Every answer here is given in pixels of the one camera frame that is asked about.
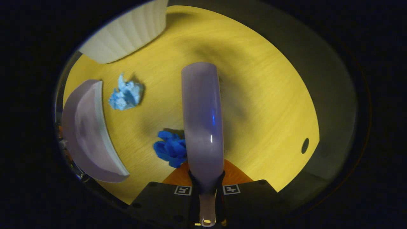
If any small lilac dustpan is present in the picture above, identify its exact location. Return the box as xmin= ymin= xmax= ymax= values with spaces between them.
xmin=61 ymin=79 xmax=130 ymax=184

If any light blue paper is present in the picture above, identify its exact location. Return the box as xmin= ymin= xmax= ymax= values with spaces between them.
xmin=108 ymin=73 xmax=145 ymax=111

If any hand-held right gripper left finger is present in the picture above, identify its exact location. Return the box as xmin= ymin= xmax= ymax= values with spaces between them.
xmin=128 ymin=161 xmax=193 ymax=225

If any white ribbed garbage bin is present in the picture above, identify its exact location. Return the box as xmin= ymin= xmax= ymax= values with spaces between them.
xmin=79 ymin=0 xmax=169 ymax=64

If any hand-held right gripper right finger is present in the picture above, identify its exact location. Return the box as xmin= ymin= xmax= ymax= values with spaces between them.
xmin=219 ymin=159 xmax=288 ymax=226

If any small lilac broom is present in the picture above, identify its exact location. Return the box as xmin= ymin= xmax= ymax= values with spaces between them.
xmin=181 ymin=62 xmax=225 ymax=227

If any dark blue paper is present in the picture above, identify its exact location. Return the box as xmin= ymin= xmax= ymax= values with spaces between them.
xmin=153 ymin=130 xmax=188 ymax=169

